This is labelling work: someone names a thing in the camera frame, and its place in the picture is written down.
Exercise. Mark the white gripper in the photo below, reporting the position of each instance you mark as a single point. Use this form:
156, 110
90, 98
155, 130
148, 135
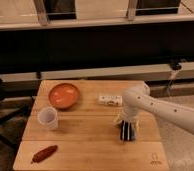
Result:
130, 116

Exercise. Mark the blue eraser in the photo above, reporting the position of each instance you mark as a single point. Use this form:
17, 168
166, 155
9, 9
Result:
132, 134

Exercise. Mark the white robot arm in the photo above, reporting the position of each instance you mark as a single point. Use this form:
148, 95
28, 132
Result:
138, 98

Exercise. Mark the orange bowl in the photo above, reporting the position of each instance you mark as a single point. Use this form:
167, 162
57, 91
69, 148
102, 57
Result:
63, 96

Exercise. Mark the white plastic cup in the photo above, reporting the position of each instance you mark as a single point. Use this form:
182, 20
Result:
48, 118

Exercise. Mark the red sausage toy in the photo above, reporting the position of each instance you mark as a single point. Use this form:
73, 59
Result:
43, 154

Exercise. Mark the black chair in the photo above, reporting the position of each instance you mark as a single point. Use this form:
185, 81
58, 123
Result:
0, 106

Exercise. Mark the black clamp with cable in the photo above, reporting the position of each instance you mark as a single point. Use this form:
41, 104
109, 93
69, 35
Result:
175, 69

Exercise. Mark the metal window rail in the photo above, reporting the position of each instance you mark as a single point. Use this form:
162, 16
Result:
23, 14

